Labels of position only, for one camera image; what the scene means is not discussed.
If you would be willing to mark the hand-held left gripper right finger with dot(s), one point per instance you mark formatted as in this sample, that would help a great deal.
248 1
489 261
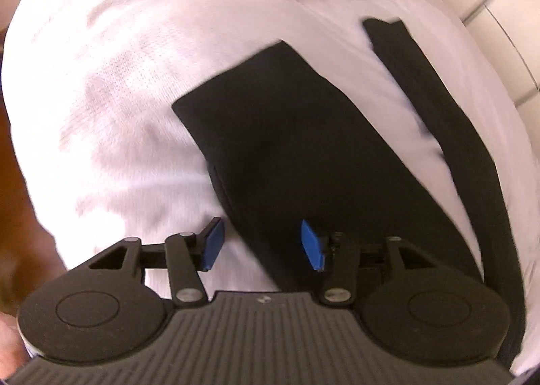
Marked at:
312 246

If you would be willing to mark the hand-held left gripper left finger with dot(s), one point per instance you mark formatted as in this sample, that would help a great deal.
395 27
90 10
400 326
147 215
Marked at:
212 246

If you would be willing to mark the black pants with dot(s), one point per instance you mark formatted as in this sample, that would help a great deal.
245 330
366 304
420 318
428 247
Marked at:
274 123

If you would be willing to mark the white bed sheet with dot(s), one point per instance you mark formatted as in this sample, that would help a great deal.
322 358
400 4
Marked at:
105 51

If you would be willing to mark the cream wardrobe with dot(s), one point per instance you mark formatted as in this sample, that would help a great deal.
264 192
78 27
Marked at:
498 9

